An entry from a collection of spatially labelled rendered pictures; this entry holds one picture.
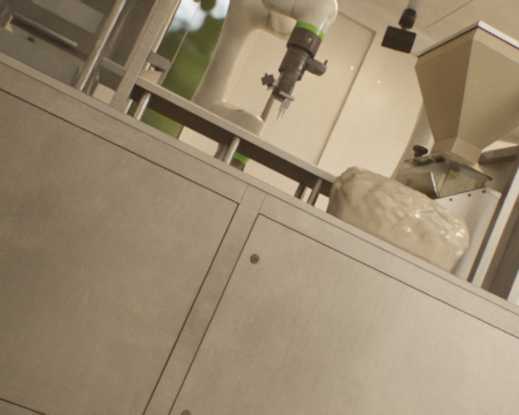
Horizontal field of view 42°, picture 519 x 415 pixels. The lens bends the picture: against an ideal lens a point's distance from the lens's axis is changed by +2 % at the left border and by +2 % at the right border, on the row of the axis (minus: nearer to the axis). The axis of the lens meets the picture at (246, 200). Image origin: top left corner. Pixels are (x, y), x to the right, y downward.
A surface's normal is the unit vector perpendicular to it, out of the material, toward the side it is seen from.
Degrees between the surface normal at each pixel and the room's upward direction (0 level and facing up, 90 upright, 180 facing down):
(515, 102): 114
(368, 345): 90
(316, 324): 90
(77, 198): 90
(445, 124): 118
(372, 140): 90
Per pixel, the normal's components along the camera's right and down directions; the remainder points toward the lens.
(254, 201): 0.23, -0.04
